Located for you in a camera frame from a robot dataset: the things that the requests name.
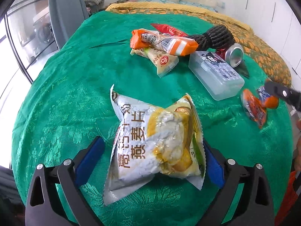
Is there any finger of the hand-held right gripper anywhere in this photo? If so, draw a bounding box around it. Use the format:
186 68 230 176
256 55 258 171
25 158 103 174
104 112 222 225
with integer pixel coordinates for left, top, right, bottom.
265 79 301 111

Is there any orange white snack packet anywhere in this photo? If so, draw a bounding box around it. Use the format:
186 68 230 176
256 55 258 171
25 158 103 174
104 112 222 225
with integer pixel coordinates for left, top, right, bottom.
130 28 199 57

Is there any white yellow oat snack bag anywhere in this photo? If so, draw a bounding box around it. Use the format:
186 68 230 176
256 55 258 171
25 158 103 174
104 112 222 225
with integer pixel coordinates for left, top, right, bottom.
103 84 206 206

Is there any dark rope bundle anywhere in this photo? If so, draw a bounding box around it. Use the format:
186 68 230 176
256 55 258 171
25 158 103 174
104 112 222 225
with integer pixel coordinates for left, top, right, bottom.
188 25 236 51

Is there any sliding glass door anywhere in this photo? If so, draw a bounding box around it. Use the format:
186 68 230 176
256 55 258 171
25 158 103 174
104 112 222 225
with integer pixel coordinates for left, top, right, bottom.
5 0 59 84

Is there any beige snack packet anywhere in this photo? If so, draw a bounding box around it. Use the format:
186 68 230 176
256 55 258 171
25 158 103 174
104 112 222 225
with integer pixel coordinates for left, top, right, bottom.
130 47 179 79

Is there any white wardrobe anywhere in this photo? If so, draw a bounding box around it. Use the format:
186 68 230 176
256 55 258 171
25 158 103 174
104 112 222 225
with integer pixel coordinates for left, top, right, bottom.
221 0 301 113

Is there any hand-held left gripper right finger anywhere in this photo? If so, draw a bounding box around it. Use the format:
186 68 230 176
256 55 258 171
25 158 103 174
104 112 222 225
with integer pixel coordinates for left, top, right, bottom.
200 139 275 226

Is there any grey curtain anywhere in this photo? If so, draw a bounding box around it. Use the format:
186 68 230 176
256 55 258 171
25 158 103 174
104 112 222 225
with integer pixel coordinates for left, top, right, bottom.
47 0 90 50

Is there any small orange wrapper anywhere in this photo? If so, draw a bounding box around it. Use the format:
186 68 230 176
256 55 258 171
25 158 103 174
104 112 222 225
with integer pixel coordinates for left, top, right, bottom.
240 86 280 129

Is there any red snack packet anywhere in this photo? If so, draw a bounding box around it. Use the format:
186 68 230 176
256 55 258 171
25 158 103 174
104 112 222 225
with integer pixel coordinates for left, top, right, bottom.
150 24 189 38

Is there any dark cloth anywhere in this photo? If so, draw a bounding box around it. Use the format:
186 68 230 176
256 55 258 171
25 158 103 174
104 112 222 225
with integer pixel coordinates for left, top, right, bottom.
0 166 26 226

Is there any crushed red drink can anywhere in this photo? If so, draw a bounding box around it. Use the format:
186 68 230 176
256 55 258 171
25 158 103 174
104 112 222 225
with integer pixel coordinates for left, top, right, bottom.
215 44 245 67

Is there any washing machine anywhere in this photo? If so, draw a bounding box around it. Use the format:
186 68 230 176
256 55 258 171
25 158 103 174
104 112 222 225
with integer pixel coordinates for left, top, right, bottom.
33 14 55 46

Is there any clear plastic box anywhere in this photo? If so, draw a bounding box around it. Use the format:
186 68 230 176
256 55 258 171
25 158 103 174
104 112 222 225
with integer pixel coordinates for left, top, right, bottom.
188 51 245 101

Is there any green patterned blanket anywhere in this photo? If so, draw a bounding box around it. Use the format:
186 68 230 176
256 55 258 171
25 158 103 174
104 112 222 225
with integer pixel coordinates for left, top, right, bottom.
11 11 293 226

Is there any teal patterned bed sheet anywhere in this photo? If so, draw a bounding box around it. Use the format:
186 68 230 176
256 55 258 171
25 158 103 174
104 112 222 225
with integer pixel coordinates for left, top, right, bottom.
134 0 219 12

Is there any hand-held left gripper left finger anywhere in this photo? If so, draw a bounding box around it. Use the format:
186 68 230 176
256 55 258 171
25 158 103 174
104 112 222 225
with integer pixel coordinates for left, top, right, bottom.
25 136 105 226

